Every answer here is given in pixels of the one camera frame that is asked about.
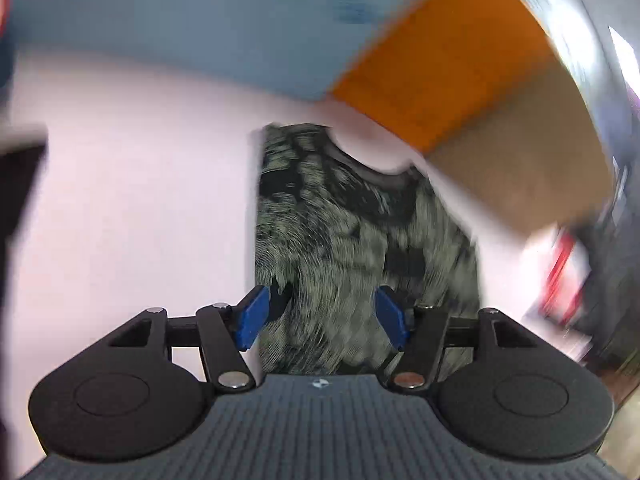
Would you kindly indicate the black snakeskin print garment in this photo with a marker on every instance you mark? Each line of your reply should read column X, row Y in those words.
column 350, row 260

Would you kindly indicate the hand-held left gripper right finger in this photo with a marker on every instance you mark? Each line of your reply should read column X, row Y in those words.
column 391, row 317

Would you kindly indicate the black cloth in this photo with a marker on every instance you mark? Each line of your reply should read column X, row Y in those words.
column 17, row 225

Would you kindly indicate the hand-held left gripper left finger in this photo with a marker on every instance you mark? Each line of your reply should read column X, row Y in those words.
column 252, row 317

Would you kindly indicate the light blue backdrop board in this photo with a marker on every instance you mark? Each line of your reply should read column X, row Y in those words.
column 190, row 20

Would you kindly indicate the orange and brown cardboard box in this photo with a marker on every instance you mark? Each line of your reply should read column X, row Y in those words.
column 475, row 100

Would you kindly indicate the red object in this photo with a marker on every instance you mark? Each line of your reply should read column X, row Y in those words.
column 562, row 275

